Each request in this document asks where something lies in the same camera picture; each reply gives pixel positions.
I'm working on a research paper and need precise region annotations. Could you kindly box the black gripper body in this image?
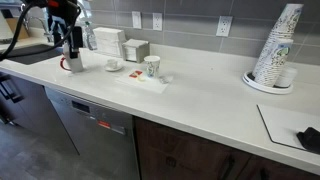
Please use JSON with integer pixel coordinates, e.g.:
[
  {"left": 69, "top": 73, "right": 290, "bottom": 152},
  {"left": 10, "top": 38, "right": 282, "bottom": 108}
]
[{"left": 68, "top": 26, "right": 84, "bottom": 51}]

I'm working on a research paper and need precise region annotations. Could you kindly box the white rolled cup in mug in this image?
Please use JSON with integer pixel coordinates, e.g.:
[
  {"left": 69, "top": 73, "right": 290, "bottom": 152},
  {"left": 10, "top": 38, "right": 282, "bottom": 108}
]
[{"left": 63, "top": 42, "right": 73, "bottom": 56}]

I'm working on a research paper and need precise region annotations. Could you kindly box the small white espresso cup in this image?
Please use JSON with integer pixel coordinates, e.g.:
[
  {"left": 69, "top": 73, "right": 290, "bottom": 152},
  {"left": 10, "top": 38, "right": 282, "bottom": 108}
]
[{"left": 107, "top": 58, "right": 119, "bottom": 70}]

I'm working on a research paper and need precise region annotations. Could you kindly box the round white cup tray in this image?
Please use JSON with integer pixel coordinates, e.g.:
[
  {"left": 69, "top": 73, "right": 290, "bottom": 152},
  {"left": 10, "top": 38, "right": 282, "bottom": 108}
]
[{"left": 242, "top": 70, "right": 294, "bottom": 95}]

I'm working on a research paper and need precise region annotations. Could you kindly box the short printed paper cup stack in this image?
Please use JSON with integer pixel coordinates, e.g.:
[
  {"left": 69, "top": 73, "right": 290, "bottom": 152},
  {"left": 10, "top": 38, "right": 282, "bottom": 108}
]
[{"left": 255, "top": 37, "right": 294, "bottom": 88}]

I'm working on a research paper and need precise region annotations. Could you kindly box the tall printed paper cup stack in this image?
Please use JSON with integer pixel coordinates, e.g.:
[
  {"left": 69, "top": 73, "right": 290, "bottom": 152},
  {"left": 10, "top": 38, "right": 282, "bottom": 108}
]
[{"left": 252, "top": 3, "right": 304, "bottom": 84}]

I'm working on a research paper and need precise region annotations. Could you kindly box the white paper napkin stack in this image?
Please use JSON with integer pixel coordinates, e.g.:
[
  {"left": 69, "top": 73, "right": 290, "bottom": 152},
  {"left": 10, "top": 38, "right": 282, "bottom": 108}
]
[{"left": 92, "top": 27, "right": 127, "bottom": 57}]

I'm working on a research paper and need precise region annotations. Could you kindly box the chrome sink faucet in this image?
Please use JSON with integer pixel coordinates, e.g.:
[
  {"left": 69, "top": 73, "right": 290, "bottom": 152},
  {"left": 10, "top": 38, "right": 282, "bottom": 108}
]
[{"left": 19, "top": 3, "right": 54, "bottom": 43}]

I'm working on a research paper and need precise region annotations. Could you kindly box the white saucer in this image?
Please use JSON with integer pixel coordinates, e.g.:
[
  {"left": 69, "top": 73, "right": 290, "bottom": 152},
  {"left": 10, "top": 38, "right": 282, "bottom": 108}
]
[{"left": 104, "top": 63, "right": 124, "bottom": 73}]

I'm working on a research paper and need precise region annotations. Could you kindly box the kitchen sink basin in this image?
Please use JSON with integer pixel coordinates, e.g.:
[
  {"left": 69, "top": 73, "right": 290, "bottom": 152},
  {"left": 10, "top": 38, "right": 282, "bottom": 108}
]
[{"left": 0, "top": 43, "right": 64, "bottom": 66}]

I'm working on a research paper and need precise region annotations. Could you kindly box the grey napkin dispenser box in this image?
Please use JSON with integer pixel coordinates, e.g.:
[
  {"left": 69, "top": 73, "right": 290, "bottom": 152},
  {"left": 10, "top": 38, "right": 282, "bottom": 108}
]
[{"left": 121, "top": 38, "right": 150, "bottom": 64}]

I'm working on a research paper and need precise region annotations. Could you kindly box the red sachet packet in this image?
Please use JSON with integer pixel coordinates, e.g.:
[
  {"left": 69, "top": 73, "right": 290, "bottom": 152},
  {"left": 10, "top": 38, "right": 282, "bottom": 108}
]
[{"left": 128, "top": 69, "right": 144, "bottom": 79}]

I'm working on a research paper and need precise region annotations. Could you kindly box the wooden cutting board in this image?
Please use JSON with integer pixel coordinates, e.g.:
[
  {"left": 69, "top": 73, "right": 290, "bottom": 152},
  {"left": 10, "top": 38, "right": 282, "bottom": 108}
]
[{"left": 5, "top": 18, "right": 30, "bottom": 40}]

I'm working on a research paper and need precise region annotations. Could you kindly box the dark wood sink cabinet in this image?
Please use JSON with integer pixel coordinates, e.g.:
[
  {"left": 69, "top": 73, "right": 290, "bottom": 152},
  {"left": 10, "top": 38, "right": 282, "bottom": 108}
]
[{"left": 0, "top": 71, "right": 79, "bottom": 156}]

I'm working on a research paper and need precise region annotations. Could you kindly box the white rectangular tray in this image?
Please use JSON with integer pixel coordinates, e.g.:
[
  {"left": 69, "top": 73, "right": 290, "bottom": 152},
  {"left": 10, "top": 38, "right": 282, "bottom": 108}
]
[{"left": 115, "top": 68, "right": 174, "bottom": 94}]

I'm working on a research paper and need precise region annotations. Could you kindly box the stainless steel dishwasher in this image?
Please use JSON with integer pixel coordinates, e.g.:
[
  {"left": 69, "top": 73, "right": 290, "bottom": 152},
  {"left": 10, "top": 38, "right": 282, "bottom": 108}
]
[{"left": 44, "top": 86, "right": 141, "bottom": 180}]

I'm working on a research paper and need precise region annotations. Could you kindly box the dark wood drawer cabinet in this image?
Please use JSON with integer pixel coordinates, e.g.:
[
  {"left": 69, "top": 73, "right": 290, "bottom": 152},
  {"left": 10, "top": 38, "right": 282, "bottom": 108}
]
[{"left": 134, "top": 116, "right": 320, "bottom": 180}]

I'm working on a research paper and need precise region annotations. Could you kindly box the white lid stack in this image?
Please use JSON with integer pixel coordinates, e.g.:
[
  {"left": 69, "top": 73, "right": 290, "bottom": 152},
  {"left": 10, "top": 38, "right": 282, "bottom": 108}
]
[{"left": 274, "top": 66, "right": 298, "bottom": 88}]

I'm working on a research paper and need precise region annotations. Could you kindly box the white black-edged mat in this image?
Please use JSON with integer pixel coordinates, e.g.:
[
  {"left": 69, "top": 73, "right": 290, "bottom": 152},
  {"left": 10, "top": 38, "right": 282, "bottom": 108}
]
[{"left": 256, "top": 104, "right": 320, "bottom": 153}]

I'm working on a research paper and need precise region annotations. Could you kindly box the black block on mat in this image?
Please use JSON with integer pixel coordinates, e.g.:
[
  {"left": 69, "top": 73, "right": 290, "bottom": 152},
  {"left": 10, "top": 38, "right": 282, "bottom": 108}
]
[{"left": 296, "top": 126, "right": 320, "bottom": 154}]

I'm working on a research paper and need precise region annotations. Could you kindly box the white mug red handle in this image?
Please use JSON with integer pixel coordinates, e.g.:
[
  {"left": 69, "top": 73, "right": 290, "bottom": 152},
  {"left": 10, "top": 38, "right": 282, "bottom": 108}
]
[{"left": 59, "top": 49, "right": 84, "bottom": 74}]

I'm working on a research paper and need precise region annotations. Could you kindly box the thick black cable bundle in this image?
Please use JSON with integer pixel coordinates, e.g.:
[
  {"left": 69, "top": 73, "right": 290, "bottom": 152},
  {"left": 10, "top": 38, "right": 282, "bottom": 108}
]
[{"left": 0, "top": 1, "right": 29, "bottom": 61}]

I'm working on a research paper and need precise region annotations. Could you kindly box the white light switch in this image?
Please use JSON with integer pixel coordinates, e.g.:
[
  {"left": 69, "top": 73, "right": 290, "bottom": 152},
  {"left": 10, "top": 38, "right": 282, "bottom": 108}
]
[{"left": 131, "top": 11, "right": 143, "bottom": 30}]

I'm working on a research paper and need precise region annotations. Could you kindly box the black sink cabinet handle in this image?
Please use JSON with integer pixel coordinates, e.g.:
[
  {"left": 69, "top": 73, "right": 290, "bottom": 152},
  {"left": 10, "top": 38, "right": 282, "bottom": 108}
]
[{"left": 0, "top": 74, "right": 24, "bottom": 104}]

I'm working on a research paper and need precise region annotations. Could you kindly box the white wall outlet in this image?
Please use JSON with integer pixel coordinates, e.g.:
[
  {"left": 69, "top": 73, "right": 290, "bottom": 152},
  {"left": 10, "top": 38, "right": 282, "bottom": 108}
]
[
  {"left": 215, "top": 15, "right": 234, "bottom": 38},
  {"left": 152, "top": 12, "right": 163, "bottom": 32}
]

